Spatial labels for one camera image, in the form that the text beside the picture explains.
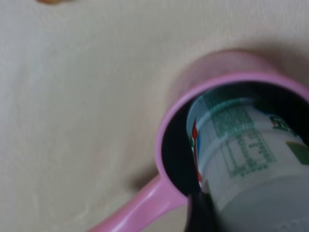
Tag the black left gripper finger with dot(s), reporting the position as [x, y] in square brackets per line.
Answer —
[201, 213]

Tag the white yogurt drink bottle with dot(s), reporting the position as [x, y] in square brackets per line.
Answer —
[255, 167]

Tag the cream tablecloth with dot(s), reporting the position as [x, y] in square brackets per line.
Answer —
[84, 85]

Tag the toy croissant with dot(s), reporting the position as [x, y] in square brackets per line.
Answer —
[53, 2]

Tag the pink saucepan with handle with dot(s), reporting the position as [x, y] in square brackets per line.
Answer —
[273, 93]

